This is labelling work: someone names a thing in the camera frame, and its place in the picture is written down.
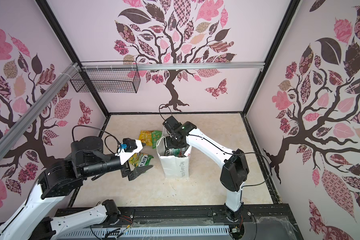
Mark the white paper bag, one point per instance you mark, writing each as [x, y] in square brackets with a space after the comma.
[174, 168]

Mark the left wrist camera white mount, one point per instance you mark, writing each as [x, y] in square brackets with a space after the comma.
[128, 148]

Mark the aluminium rail left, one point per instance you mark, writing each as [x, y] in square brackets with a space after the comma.
[20, 127]

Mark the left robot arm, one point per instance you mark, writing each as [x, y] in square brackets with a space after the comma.
[31, 221]

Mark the green yellow snack bag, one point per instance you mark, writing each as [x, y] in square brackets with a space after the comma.
[140, 159]

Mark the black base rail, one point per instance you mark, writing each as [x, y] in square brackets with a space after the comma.
[256, 222]

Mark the colourful snack bag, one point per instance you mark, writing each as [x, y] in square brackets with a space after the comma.
[176, 152]

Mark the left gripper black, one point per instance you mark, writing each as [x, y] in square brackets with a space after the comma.
[126, 170]

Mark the white slotted cable duct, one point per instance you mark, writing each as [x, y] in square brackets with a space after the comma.
[151, 233]

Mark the aluminium rail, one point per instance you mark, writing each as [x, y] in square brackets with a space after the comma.
[186, 66]
[20, 127]

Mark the aluminium rail back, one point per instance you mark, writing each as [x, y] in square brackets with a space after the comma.
[186, 66]

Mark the yellow chip bag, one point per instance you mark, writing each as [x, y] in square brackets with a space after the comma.
[146, 137]

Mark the black wire basket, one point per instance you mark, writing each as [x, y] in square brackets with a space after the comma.
[107, 77]

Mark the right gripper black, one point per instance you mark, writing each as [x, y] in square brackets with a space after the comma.
[168, 144]

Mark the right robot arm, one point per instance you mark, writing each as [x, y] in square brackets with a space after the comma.
[233, 164]

